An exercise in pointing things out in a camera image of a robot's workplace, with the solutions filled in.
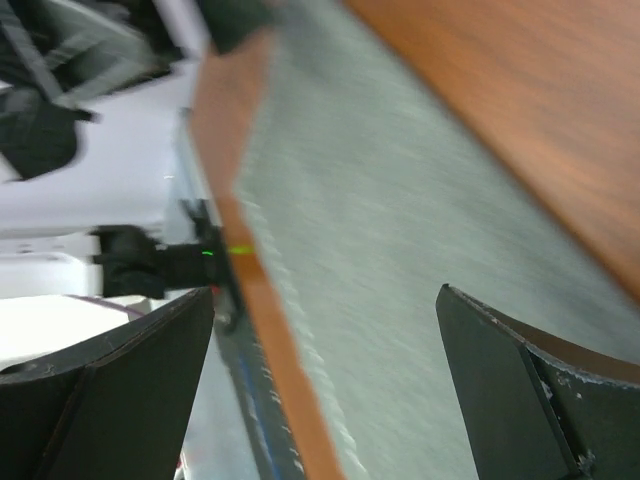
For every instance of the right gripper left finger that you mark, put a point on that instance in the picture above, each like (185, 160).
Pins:
(115, 406)

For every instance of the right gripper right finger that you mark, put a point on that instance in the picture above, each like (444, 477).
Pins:
(536, 406)

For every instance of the grey cloth napkin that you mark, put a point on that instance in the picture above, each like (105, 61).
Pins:
(365, 196)

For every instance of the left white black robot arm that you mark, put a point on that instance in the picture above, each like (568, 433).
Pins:
(101, 194)

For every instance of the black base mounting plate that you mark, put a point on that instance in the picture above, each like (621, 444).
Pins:
(237, 428)

